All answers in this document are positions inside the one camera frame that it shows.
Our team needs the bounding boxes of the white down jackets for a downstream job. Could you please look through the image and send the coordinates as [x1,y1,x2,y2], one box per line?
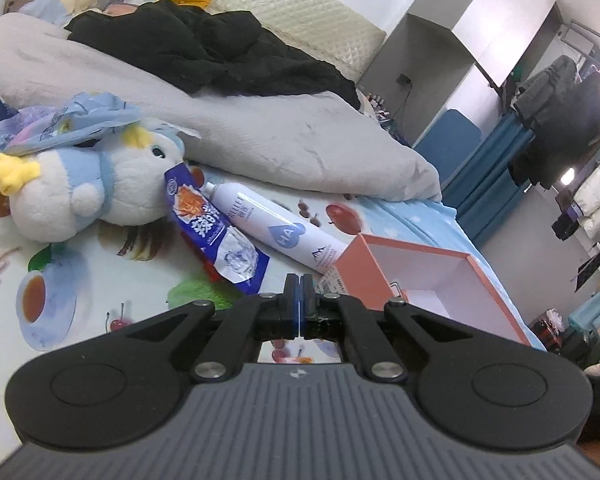
[570,155,600,234]

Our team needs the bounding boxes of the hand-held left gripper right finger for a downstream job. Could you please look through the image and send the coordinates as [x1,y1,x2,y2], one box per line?
[299,273,486,384]

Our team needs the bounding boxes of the fruit print mat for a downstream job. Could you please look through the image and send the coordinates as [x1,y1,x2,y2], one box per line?
[0,160,362,362]

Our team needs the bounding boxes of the metal clothes rack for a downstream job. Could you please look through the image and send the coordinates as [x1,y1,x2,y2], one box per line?
[557,19,600,62]

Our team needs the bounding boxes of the white spray bottle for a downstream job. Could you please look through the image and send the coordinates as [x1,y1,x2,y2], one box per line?
[200,181,350,276]

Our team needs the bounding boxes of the blue snack packet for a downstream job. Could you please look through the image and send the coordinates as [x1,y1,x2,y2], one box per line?
[164,162,271,296]

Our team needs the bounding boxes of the white label snack packet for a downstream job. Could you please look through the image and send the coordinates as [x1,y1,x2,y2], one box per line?
[322,267,351,297]

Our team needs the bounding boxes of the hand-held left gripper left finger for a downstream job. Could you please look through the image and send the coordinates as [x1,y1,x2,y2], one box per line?
[107,273,301,384]

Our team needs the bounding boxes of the light blue patterned quilt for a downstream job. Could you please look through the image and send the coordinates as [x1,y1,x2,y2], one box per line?
[17,0,159,29]

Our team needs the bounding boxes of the grey blanket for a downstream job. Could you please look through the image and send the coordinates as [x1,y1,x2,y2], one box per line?
[0,12,444,204]

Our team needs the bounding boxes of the nightstand clutter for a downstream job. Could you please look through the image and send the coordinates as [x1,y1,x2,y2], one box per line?
[360,91,411,146]

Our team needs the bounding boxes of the white cabinet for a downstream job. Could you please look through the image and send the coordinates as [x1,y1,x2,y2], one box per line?
[356,0,561,147]

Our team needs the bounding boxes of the pink cardboard box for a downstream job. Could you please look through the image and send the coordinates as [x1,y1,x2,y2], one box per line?
[332,233,534,347]

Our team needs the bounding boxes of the blue chair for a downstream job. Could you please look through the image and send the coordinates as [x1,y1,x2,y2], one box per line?
[412,109,484,162]

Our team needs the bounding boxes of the blue plastic bag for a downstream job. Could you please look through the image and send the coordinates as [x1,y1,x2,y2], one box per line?
[0,82,201,157]

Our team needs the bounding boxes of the black clothing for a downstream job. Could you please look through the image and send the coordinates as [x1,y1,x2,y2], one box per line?
[65,0,362,110]

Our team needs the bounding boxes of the cream quilted pillow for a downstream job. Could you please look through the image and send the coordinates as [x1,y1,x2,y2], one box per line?
[157,0,387,81]

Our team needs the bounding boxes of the blue white plush penguin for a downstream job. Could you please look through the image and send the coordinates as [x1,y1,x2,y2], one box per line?
[0,117,187,244]

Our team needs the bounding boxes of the hanging dark clothes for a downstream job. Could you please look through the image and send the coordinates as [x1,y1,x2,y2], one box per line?
[507,55,600,189]

